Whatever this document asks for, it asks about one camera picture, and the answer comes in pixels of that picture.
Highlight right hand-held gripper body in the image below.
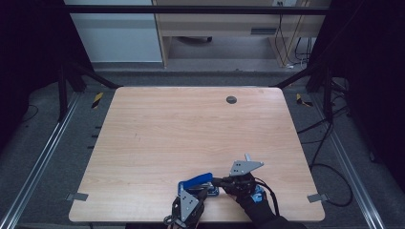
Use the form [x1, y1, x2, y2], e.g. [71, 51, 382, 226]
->
[223, 159, 265, 198]

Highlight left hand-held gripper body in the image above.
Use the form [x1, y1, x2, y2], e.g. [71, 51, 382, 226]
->
[171, 190, 207, 228]

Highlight blue stapler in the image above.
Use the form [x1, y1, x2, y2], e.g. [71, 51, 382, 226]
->
[177, 172, 221, 198]

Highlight person's right hand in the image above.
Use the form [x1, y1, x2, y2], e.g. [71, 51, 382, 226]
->
[227, 184, 267, 212]

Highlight person's left hand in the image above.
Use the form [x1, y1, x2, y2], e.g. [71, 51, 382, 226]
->
[165, 222, 199, 229]

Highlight yellow-black connector on floor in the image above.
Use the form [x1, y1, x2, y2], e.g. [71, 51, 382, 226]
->
[295, 93, 313, 108]

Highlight white cabinet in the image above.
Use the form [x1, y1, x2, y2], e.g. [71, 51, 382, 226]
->
[62, 0, 163, 64]

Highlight black curtain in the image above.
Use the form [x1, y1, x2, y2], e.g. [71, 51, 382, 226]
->
[309, 0, 405, 184]
[0, 0, 94, 152]

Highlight white power strip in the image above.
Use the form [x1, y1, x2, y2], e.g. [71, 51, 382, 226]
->
[272, 0, 299, 8]

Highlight left hand-held gripper cable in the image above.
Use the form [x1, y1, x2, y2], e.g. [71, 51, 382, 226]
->
[163, 215, 180, 227]

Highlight grey table edge bracket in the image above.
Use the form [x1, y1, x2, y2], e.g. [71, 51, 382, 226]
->
[65, 192, 90, 202]
[307, 193, 330, 204]

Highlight looped black floor cable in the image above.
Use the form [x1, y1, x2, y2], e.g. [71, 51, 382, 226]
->
[309, 122, 354, 208]

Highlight aluminium floor rail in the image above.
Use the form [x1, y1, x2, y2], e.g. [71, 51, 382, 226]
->
[0, 92, 81, 229]
[309, 94, 387, 229]

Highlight black frame strut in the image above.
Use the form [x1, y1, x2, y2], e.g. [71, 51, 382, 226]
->
[273, 63, 334, 122]
[57, 60, 123, 122]

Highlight yellow-handled tool on floor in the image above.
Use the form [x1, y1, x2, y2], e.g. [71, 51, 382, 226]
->
[91, 92, 104, 110]

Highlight black cable bundle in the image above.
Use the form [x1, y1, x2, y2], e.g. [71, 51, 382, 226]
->
[293, 36, 313, 66]

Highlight yellow cable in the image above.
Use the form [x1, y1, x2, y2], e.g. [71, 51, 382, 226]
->
[284, 0, 311, 67]

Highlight black hanging cable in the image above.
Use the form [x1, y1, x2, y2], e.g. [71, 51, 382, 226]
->
[275, 2, 288, 66]

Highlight black horizontal frame bar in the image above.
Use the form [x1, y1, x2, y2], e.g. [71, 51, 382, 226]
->
[63, 4, 332, 15]

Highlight thin black floor cable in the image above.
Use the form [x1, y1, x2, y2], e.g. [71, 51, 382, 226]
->
[18, 104, 40, 125]

